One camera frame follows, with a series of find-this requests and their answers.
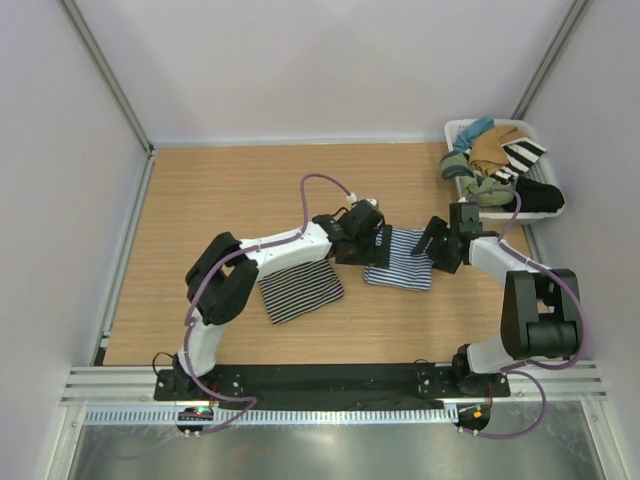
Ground perforated cable duct strip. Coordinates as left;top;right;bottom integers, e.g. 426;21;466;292
84;405;458;427

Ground aluminium corner post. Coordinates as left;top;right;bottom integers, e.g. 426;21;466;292
60;0;155;157
511;0;593;120

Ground white plastic laundry basket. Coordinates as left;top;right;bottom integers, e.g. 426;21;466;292
440;117;565;224

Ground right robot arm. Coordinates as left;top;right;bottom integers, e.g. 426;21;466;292
412;202;585;396

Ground black white striped tank top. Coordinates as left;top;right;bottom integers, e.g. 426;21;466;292
258;259;344;325

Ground wide black white striped garment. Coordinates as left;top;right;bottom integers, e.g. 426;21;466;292
491;138;547;185

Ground tan brown garment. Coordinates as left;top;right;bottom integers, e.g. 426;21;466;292
469;125;527;176

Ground aluminium front rail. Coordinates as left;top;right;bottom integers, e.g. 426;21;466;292
61;362;607;411

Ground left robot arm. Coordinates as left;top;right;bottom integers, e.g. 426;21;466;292
173;199;392;400

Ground left aluminium corner post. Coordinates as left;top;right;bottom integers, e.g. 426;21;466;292
60;0;155;157

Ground blue white striped tank top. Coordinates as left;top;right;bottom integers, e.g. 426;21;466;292
364;227;433;292

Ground right aluminium corner post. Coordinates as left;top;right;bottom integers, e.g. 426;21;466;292
511;0;593;120

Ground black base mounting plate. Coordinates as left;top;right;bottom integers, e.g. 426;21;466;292
154;359;511;409

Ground olive green garment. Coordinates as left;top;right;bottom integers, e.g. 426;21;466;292
440;151;514;208

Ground teal blue garment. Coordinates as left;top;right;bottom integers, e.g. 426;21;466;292
452;116;495;152

